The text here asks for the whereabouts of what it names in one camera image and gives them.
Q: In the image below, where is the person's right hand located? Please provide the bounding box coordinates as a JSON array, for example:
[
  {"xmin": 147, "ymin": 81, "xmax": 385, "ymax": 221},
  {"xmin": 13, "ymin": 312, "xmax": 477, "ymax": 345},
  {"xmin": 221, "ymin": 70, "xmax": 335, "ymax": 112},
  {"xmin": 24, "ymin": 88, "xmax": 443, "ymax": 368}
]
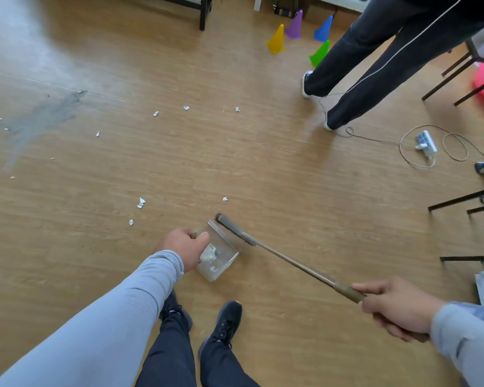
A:
[{"xmin": 351, "ymin": 276, "xmax": 447, "ymax": 343}]

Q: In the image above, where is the yellow cone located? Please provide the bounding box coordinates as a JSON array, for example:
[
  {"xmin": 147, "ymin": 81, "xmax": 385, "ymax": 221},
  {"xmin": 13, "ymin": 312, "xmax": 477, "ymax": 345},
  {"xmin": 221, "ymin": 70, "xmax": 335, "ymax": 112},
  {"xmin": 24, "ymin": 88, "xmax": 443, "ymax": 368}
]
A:
[{"xmin": 266, "ymin": 24, "xmax": 286, "ymax": 55}]

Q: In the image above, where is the small black metal frame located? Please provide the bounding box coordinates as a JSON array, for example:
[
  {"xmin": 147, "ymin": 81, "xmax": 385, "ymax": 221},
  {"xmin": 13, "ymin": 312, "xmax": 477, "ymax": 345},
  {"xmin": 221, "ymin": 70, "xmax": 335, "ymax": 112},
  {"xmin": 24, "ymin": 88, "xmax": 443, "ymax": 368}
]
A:
[{"xmin": 273, "ymin": 0, "xmax": 300, "ymax": 17}]

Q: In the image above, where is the purple cone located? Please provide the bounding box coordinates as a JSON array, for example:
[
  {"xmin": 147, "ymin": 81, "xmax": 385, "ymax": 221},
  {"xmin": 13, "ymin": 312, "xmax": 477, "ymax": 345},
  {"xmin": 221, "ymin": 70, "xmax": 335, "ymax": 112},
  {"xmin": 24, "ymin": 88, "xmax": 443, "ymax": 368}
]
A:
[{"xmin": 284, "ymin": 10, "xmax": 304, "ymax": 40}]

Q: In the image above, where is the black right shoe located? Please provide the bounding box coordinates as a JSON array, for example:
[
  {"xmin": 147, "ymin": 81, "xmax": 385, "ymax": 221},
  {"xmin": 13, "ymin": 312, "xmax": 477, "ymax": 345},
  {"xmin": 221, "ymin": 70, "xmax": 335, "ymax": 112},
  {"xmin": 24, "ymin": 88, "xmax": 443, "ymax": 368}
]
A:
[{"xmin": 197, "ymin": 300, "xmax": 243, "ymax": 359}]

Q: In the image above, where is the person's left forearm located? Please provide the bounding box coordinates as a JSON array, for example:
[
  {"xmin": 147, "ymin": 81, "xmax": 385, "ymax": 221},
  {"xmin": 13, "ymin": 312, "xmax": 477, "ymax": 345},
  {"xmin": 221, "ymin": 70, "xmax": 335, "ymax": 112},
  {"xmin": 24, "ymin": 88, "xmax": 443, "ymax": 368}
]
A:
[{"xmin": 0, "ymin": 250, "xmax": 185, "ymax": 387}]

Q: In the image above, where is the person's leg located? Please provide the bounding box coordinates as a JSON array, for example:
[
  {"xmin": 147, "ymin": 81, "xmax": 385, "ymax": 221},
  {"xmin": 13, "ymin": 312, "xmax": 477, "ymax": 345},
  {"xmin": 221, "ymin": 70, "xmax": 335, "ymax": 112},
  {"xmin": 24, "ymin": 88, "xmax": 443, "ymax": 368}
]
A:
[
  {"xmin": 135, "ymin": 310, "xmax": 197, "ymax": 387},
  {"xmin": 200, "ymin": 338, "xmax": 261, "ymax": 387}
]

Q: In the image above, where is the black left shoe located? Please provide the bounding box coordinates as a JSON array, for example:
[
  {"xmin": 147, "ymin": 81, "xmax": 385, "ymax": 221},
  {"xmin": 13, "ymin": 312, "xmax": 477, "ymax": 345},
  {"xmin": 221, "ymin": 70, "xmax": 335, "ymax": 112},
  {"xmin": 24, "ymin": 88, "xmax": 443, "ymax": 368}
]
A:
[{"xmin": 159, "ymin": 290, "xmax": 193, "ymax": 331}]

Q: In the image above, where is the person's left leg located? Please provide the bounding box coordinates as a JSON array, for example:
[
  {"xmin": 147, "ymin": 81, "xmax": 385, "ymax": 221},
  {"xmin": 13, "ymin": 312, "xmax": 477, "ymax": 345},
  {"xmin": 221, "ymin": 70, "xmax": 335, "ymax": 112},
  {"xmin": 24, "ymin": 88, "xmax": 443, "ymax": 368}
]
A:
[{"xmin": 135, "ymin": 310, "xmax": 197, "ymax": 387}]

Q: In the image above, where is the clear plastic dustpan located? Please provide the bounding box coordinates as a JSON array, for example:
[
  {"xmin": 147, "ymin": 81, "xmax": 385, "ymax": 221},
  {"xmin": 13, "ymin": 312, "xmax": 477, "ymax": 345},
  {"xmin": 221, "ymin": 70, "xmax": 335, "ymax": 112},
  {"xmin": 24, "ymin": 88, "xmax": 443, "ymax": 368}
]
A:
[{"xmin": 193, "ymin": 219, "xmax": 241, "ymax": 283}]

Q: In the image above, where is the black shoe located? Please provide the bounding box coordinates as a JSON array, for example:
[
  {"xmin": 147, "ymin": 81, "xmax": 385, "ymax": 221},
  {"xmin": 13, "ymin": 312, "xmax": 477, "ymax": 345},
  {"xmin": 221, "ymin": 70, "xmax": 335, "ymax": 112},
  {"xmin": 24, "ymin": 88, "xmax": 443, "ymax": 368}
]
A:
[
  {"xmin": 197, "ymin": 300, "xmax": 243, "ymax": 359},
  {"xmin": 159, "ymin": 290, "xmax": 193, "ymax": 331}
]

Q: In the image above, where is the person's right leg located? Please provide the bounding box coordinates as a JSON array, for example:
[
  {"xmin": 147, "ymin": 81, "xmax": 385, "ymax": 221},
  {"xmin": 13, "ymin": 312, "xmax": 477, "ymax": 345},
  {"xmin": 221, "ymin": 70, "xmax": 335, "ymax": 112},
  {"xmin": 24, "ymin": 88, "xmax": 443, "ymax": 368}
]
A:
[{"xmin": 200, "ymin": 338, "xmax": 261, "ymax": 387}]

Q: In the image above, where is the person's left hand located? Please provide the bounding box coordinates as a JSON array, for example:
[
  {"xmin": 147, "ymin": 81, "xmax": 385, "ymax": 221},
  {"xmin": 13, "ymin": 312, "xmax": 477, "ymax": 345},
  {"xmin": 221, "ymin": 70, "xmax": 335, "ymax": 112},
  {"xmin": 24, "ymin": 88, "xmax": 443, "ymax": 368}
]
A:
[{"xmin": 157, "ymin": 227, "xmax": 210, "ymax": 274}]

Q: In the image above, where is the white power strip with cable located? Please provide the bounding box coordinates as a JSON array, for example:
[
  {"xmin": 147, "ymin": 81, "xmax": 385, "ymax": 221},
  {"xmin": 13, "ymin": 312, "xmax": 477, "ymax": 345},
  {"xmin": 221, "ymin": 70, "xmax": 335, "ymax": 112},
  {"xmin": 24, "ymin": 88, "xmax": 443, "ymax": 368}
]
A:
[{"xmin": 318, "ymin": 92, "xmax": 484, "ymax": 170}]

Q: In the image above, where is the blue cone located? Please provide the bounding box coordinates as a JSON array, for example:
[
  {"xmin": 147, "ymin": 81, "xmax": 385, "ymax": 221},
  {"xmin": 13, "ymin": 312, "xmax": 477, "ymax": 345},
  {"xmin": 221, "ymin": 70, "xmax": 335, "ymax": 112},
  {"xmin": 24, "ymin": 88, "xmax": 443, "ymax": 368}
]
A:
[{"xmin": 314, "ymin": 13, "xmax": 334, "ymax": 43}]

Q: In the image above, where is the long-handled broom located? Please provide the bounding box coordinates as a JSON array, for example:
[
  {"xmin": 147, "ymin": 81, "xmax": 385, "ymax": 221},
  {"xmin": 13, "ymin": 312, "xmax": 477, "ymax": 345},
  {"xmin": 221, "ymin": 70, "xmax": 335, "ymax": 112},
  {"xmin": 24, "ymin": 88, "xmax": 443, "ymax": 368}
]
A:
[{"xmin": 214, "ymin": 213, "xmax": 430, "ymax": 343}]

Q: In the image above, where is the green cone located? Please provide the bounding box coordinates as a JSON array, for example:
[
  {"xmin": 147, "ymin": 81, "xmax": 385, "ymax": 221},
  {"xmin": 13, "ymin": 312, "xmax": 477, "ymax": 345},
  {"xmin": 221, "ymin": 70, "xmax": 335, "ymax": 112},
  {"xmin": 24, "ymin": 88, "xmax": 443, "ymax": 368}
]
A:
[{"xmin": 309, "ymin": 39, "xmax": 331, "ymax": 68}]

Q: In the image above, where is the black metal chair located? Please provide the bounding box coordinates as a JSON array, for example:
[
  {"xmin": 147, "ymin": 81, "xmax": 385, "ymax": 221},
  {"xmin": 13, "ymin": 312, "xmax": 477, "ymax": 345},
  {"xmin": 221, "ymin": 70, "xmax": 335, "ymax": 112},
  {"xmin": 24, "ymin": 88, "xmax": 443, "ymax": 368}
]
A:
[{"xmin": 422, "ymin": 38, "xmax": 484, "ymax": 108}]

